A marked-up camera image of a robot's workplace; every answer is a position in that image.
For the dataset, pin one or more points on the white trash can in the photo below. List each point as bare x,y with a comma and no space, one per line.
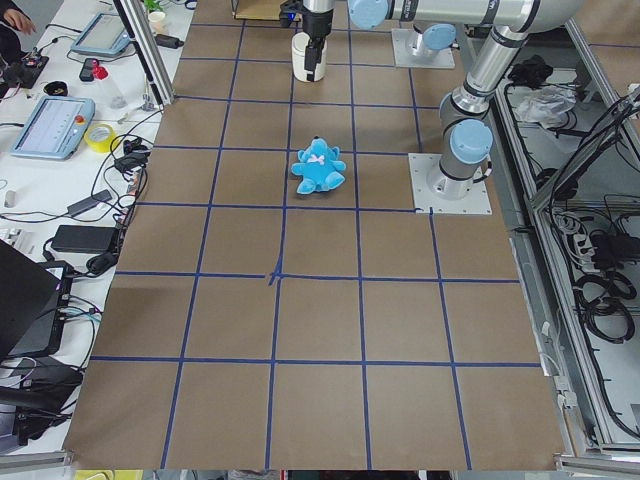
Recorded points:
298,47

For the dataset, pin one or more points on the blue teach pendant far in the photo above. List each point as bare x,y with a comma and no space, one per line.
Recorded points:
104,36

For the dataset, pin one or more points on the white paper cup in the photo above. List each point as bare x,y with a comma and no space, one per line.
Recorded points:
158,22

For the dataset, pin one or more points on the red capped bottle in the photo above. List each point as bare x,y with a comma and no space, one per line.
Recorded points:
99,72

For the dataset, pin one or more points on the aluminium frame post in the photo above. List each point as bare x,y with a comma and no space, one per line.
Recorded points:
135,21

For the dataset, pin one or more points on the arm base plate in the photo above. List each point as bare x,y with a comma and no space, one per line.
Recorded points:
435,193
429,48

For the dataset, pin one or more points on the yellow tape roll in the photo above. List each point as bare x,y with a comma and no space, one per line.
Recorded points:
99,137

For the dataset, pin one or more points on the blue teach pendant near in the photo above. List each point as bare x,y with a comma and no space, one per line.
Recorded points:
55,128

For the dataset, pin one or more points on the blue teach pendant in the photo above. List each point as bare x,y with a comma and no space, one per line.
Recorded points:
55,128
104,36

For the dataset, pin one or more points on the black laptop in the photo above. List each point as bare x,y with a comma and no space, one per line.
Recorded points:
33,296

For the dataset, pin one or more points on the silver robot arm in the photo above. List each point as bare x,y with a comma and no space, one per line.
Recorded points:
318,6
467,140

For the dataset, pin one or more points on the black power adapter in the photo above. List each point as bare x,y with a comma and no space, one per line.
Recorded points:
84,239

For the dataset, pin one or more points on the black phone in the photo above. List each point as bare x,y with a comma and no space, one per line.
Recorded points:
86,74

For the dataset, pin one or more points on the blue teddy bear plush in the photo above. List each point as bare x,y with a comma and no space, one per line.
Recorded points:
320,167

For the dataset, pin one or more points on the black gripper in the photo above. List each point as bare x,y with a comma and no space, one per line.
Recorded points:
316,26

